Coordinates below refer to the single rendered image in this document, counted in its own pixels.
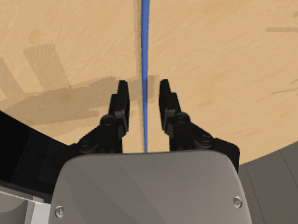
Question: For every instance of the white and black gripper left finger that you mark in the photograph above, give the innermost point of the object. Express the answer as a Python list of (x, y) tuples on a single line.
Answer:
[(105, 138)]

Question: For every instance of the thin dark blue cable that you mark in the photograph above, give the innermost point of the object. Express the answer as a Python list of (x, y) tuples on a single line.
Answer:
[(144, 65)]

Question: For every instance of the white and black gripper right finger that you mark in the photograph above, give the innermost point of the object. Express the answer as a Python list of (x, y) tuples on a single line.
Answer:
[(186, 134)]

